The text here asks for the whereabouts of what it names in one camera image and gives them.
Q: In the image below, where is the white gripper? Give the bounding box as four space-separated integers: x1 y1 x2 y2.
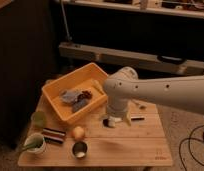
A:
106 105 131 126

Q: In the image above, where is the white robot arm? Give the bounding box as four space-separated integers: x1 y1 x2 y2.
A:
103 67 204 128

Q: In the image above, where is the small metal cup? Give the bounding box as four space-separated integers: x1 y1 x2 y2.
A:
72 141 88 159

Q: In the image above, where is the green plastic cup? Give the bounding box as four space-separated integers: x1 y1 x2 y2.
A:
31 111 46 128

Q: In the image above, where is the black and white brush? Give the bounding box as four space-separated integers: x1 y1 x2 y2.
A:
102 117 144 128

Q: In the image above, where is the dark brown object in bin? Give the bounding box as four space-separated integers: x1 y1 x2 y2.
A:
78 91 92 100

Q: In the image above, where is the yellow plastic bin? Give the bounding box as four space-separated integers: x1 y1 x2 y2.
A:
42 63 108 125

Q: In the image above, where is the grey cloth in bin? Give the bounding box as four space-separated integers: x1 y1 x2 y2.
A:
60 90 81 104

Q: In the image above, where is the long wooden beam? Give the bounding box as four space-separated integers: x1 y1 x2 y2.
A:
59 42 204 76

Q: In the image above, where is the small wooden table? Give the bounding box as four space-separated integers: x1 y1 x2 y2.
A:
18 97 173 168

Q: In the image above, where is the green spoon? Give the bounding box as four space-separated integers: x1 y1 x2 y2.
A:
21 140 43 152

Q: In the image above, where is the white mug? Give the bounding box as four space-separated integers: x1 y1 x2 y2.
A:
22 133 46 154

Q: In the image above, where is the metal pole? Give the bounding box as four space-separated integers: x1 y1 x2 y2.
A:
60 0 72 42

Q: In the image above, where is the upper wooden shelf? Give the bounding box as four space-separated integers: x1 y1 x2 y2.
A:
54 0 204 19

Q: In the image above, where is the black cable on floor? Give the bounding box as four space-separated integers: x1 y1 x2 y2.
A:
178 125 204 171

